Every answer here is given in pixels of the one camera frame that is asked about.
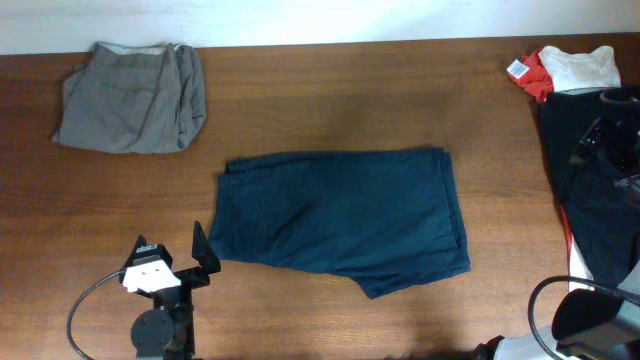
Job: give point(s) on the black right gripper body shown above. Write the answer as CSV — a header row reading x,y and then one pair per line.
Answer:
x,y
593,141

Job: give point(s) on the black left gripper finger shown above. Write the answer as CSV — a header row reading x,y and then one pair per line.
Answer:
x,y
202,252
140,242

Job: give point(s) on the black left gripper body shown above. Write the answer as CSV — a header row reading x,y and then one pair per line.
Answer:
x,y
189,276

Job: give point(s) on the dark blue shorts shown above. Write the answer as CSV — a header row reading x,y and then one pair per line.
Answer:
x,y
388,220

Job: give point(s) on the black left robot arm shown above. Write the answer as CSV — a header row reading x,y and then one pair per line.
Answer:
x,y
166,331

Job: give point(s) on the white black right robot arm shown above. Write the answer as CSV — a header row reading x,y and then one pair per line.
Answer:
x,y
593,321

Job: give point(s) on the white cream garment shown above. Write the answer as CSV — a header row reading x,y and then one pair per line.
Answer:
x,y
569,72

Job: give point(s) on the black garment in pile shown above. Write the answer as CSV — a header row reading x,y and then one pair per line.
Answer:
x,y
604,226

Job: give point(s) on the red garment with label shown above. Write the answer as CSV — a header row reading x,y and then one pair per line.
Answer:
x,y
529,74

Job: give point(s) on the red white garment underneath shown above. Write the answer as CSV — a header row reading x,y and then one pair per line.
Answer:
x,y
576,263

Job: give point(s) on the folded grey shorts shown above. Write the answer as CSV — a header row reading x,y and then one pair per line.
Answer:
x,y
145,100

